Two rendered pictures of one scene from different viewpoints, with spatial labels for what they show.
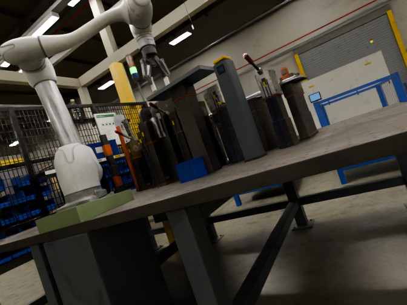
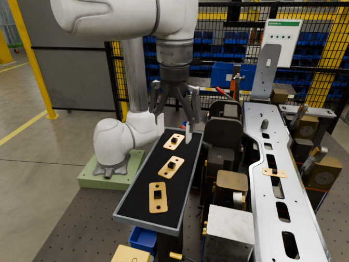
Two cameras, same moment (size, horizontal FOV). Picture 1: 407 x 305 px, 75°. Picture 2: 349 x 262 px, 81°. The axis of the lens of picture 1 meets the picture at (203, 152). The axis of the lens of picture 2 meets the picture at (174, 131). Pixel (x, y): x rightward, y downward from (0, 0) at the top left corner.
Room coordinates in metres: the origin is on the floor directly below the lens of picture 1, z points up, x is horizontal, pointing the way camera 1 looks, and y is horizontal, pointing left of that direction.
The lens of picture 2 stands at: (1.17, -0.40, 1.53)
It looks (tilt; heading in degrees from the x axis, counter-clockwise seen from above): 31 degrees down; 68
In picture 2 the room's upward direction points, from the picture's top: straight up
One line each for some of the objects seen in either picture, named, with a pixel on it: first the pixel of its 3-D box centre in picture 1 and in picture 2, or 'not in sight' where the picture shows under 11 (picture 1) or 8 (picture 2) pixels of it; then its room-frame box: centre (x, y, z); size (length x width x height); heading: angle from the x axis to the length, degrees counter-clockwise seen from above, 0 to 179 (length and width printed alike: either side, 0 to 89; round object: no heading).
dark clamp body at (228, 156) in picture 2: (185, 143); (212, 190); (1.53, 0.08, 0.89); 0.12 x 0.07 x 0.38; 143
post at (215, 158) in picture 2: not in sight; (210, 199); (1.49, 0.04, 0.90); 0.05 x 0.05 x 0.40; 53
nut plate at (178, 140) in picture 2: not in sight; (174, 140); (1.37, 0.10, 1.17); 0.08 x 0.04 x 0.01; 42
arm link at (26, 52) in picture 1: (22, 52); not in sight; (1.24, 0.65, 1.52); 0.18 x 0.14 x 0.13; 105
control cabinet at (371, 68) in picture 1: (344, 93); not in sight; (8.29, -4.73, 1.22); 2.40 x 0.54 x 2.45; 62
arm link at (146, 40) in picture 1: (146, 44); (174, 51); (1.37, 0.10, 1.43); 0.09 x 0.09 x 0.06
